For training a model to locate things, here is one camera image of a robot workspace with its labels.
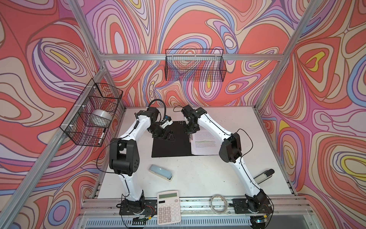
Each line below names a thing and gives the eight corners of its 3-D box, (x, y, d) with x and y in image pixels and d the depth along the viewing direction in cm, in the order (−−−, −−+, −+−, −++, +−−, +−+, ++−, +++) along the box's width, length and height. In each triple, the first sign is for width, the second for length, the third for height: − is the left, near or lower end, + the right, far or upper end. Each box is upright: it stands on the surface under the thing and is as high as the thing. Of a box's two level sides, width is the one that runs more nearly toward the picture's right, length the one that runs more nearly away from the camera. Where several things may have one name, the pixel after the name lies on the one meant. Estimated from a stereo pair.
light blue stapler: (149, 172, 88) (147, 169, 84) (152, 166, 90) (151, 163, 86) (171, 182, 84) (170, 180, 80) (174, 176, 86) (173, 173, 82)
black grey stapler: (256, 184, 83) (260, 181, 79) (252, 178, 85) (256, 175, 81) (272, 176, 86) (276, 173, 82) (267, 171, 88) (272, 167, 84)
